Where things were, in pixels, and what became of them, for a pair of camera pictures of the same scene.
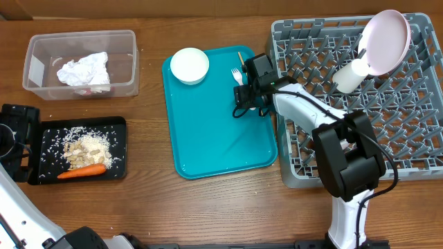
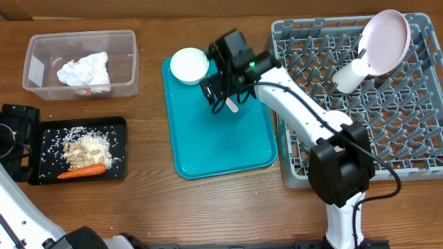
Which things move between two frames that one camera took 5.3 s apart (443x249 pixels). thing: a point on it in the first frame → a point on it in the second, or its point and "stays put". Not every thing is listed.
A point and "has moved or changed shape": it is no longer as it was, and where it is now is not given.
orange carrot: x=92 y=169 stays put
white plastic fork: x=237 y=76 has moved or changed shape
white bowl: x=190 y=66 stays put
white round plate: x=384 y=41 stays put
